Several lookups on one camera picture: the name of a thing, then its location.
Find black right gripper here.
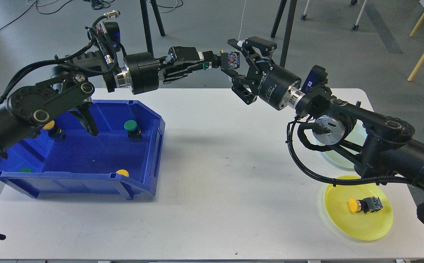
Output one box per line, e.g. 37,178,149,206
221,36,301,111

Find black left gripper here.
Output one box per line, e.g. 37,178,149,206
124,46,222,95

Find yellow button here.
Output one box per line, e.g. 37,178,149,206
42,120,66,142
347,196,383,213

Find green button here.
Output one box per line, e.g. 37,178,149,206
202,51,240,70
124,119,142,142

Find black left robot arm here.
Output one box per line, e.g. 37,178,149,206
0,12,220,200

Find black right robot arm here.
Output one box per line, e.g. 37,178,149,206
221,37,424,224

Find yellow button front edge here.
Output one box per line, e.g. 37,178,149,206
116,169,130,178

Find light green plate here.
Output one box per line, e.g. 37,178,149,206
322,122,370,169

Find green button front corner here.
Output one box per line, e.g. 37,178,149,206
19,167,32,173

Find yellow plate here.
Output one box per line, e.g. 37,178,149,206
323,183,394,241

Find black left tripod legs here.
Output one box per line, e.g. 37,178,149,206
140,0,166,57

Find black tripod legs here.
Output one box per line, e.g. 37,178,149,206
270,0,298,67
140,0,166,57

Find black right tripod legs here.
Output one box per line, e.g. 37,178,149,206
270,0,298,67

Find white chair legs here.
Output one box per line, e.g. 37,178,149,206
300,0,368,31

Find blue plastic bin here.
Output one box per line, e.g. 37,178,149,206
0,100,165,200

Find black floor cables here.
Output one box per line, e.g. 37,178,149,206
0,0,183,57

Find white cable with plug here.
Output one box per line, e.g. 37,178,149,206
238,0,248,39

